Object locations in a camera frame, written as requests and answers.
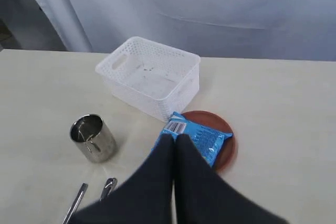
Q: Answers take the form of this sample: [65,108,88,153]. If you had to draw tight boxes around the dark plate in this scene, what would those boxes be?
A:
[181,110,238,174]

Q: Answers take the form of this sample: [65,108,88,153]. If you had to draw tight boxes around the blue snack packet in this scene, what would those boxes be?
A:
[160,111,237,172]

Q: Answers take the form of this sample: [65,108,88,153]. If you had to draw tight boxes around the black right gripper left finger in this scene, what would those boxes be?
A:
[70,134,174,223]

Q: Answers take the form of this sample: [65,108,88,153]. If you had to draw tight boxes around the white perforated plastic basket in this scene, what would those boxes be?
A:
[95,37,201,122]

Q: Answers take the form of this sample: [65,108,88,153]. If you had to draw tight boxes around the shiny steel cup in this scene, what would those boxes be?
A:
[69,114,117,163]

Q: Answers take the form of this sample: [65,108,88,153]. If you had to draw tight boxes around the silver metal fork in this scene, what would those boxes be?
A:
[100,178,118,201]

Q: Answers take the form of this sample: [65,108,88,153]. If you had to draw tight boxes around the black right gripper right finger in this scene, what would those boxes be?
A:
[175,134,287,223]

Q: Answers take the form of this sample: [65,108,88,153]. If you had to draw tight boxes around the silver metal knife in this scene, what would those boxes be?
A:
[62,183,88,224]

